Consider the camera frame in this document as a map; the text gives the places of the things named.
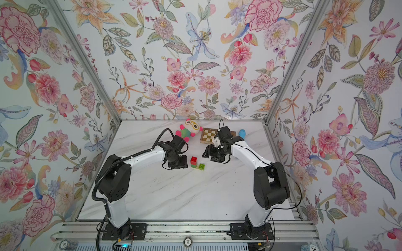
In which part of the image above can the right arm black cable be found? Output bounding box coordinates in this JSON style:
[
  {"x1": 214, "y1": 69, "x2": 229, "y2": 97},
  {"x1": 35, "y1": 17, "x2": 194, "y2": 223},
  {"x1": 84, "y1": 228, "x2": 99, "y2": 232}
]
[{"x1": 218, "y1": 118, "x2": 303, "y2": 251}]

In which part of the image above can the blue cylindrical toy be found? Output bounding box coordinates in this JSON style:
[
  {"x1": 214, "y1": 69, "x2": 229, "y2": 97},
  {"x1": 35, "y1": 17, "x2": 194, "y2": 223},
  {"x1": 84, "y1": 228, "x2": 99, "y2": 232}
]
[{"x1": 238, "y1": 129, "x2": 246, "y2": 139}]

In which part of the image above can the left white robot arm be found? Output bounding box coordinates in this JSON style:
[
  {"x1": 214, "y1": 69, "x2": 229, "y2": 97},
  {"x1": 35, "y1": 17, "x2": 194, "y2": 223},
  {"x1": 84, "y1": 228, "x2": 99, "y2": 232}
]
[{"x1": 91, "y1": 136, "x2": 188, "y2": 229}]

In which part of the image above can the pink plush toy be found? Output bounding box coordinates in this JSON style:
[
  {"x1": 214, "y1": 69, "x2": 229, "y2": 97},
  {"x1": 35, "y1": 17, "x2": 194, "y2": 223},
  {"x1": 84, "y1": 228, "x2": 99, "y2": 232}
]
[{"x1": 175, "y1": 119, "x2": 203, "y2": 143}]

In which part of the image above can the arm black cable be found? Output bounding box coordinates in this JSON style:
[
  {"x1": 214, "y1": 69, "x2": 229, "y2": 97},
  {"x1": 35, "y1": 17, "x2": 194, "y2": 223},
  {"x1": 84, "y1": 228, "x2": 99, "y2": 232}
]
[
  {"x1": 90, "y1": 128, "x2": 175, "y2": 251},
  {"x1": 218, "y1": 118, "x2": 303, "y2": 251}
]

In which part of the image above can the aluminium mounting rail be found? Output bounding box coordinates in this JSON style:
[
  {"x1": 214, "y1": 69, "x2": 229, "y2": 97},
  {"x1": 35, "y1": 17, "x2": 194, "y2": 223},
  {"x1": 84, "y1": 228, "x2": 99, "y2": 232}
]
[{"x1": 51, "y1": 220, "x2": 320, "y2": 244}]

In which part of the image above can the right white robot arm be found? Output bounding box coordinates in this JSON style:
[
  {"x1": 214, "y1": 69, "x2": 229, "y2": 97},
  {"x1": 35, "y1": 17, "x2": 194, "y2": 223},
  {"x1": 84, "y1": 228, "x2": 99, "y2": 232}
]
[{"x1": 203, "y1": 126, "x2": 290, "y2": 230}]

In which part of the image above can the red lego cube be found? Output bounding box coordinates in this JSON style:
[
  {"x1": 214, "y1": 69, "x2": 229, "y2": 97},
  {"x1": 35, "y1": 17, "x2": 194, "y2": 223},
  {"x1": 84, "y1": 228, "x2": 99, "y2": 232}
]
[{"x1": 191, "y1": 156, "x2": 198, "y2": 166}]

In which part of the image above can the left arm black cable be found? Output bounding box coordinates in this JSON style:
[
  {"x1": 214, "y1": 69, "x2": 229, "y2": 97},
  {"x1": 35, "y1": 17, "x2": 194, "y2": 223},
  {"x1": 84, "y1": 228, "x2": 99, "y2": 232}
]
[{"x1": 90, "y1": 128, "x2": 175, "y2": 251}]

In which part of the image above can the wooden chessboard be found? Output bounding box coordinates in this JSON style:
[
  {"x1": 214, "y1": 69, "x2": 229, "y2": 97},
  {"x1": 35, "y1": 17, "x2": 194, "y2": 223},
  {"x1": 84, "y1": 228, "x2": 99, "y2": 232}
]
[{"x1": 200, "y1": 128, "x2": 218, "y2": 144}]

